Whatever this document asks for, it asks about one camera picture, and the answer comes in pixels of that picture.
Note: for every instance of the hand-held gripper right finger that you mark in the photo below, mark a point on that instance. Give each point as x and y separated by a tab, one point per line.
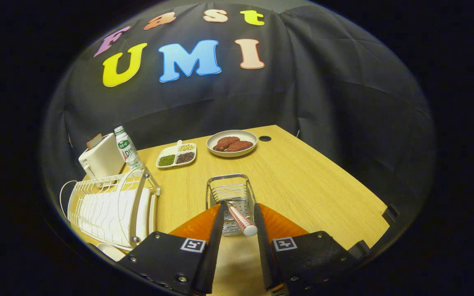
263	246

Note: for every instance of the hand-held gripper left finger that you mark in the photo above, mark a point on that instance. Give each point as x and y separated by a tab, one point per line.
214	246

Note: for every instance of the beige plate with patties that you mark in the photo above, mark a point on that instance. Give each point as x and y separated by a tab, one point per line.
233	155

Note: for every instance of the white divided bean dish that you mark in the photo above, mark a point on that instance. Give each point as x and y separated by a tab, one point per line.
167	150

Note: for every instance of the brown meat patty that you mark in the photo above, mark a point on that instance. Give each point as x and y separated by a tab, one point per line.
241	146
225	142

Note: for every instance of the white plastic drink bottle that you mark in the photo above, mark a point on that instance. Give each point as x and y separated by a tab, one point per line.
128	150

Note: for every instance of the white toaster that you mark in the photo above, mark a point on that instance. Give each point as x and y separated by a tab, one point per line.
103	158

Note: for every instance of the black backdrop cloth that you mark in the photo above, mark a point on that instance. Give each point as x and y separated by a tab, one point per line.
323	102

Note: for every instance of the brown toast slice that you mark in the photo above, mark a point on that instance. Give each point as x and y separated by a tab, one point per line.
94	142

